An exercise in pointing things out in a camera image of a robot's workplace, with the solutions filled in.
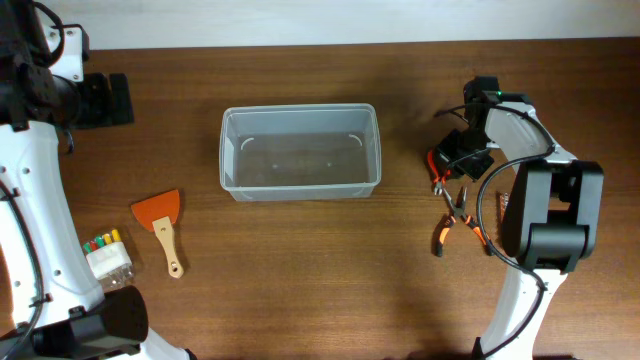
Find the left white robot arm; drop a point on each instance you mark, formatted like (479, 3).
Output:
(60, 310)

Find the socket bit rail orange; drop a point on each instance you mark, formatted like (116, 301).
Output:
(502, 203)

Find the clear plastic container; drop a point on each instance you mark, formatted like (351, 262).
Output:
(300, 152)

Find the orange black needle-nose pliers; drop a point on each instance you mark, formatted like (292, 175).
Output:
(457, 214)

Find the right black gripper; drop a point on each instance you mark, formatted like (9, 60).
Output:
(444, 151)

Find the orange scraper wooden handle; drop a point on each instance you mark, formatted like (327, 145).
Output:
(158, 214)

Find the small red cutting pliers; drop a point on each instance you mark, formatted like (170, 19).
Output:
(440, 176)

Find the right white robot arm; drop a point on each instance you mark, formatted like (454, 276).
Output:
(547, 225)

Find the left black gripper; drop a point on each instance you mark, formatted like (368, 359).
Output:
(104, 112)

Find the clear box coloured connectors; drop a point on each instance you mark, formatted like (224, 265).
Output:
(109, 260)

